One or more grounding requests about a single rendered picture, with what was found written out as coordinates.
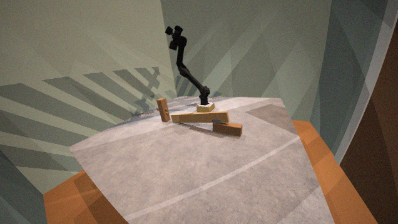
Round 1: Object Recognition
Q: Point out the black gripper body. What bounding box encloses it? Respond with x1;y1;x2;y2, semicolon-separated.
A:
165;26;173;35

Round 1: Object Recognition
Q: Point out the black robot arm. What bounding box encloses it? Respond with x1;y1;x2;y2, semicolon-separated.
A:
169;26;210;105

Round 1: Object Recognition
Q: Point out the long wooden rail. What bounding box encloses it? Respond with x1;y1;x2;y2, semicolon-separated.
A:
170;111;230;123

